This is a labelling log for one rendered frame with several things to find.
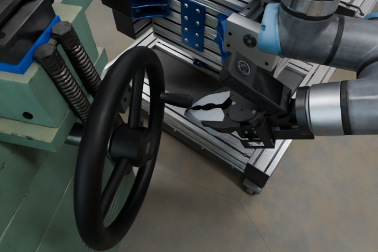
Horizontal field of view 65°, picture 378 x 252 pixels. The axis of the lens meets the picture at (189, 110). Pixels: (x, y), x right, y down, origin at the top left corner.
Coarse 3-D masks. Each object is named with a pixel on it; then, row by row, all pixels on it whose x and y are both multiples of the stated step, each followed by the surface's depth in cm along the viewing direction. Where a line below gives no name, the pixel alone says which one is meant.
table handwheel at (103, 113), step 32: (128, 64) 34; (160, 64) 46; (96, 96) 31; (96, 128) 30; (128, 128) 42; (160, 128) 56; (96, 160) 30; (128, 160) 41; (96, 192) 30; (96, 224) 32; (128, 224) 45
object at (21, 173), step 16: (16, 144) 45; (16, 160) 46; (32, 160) 50; (0, 176) 43; (16, 176) 46; (32, 176) 50; (0, 192) 43; (16, 192) 47; (0, 208) 44; (16, 208) 48; (0, 224) 45
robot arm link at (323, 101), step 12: (312, 84) 42; (324, 84) 40; (336, 84) 39; (312, 96) 40; (324, 96) 39; (336, 96) 38; (312, 108) 39; (324, 108) 38; (336, 108) 38; (312, 120) 40; (324, 120) 39; (336, 120) 38; (324, 132) 40; (336, 132) 39
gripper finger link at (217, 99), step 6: (210, 96) 51; (216, 96) 51; (222, 96) 50; (228, 96) 49; (198, 102) 52; (204, 102) 51; (210, 102) 50; (216, 102) 50; (222, 102) 49; (228, 102) 50; (192, 108) 52; (198, 108) 52; (204, 108) 51; (210, 108) 51; (222, 108) 50; (228, 108) 52
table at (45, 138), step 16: (64, 0) 50; (80, 0) 55; (96, 64) 46; (0, 128) 38; (16, 128) 38; (32, 128) 38; (48, 128) 38; (64, 128) 40; (32, 144) 39; (48, 144) 38
